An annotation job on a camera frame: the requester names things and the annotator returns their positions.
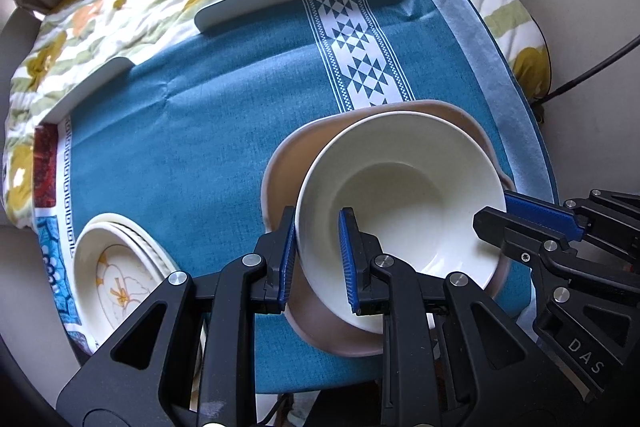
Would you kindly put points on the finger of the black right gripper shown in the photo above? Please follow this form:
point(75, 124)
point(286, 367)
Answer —
point(520, 236)
point(603, 219)

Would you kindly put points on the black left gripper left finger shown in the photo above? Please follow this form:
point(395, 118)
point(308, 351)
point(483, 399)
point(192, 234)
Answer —
point(185, 356)

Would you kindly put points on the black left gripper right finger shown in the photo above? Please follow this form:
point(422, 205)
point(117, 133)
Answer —
point(451, 355)

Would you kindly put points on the medium duck plate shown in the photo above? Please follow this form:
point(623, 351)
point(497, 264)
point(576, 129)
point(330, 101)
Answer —
point(111, 275)

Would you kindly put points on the large cream bowl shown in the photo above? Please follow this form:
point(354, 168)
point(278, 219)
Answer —
point(414, 181)

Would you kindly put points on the pink plastic handled bowl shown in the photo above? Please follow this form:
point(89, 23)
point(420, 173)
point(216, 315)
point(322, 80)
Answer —
point(281, 183)

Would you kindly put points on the large yellow duck plate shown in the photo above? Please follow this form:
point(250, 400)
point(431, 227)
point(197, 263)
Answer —
point(154, 249)

